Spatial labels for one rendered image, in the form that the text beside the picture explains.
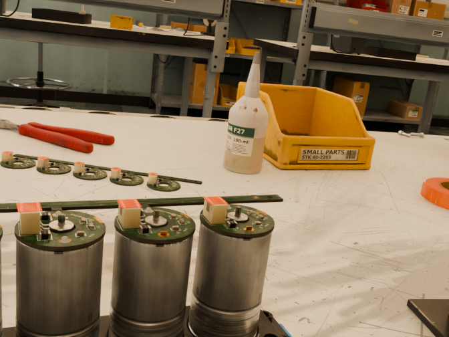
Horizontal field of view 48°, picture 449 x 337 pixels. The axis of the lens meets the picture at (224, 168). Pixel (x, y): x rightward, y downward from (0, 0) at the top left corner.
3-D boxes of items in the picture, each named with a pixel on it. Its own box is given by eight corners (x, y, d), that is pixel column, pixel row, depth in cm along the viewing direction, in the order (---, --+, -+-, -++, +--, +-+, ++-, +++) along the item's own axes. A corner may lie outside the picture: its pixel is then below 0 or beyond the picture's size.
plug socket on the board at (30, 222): (49, 234, 14) (50, 211, 14) (17, 235, 14) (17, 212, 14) (47, 222, 15) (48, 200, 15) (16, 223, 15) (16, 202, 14)
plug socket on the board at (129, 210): (147, 228, 15) (150, 207, 15) (119, 230, 15) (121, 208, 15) (141, 217, 16) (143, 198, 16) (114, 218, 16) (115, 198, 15)
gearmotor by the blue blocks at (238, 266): (264, 362, 18) (287, 228, 16) (199, 374, 17) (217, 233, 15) (236, 322, 20) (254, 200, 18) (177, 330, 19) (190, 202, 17)
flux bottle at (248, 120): (219, 161, 45) (233, 47, 43) (255, 163, 46) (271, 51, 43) (226, 173, 42) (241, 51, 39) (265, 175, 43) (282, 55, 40)
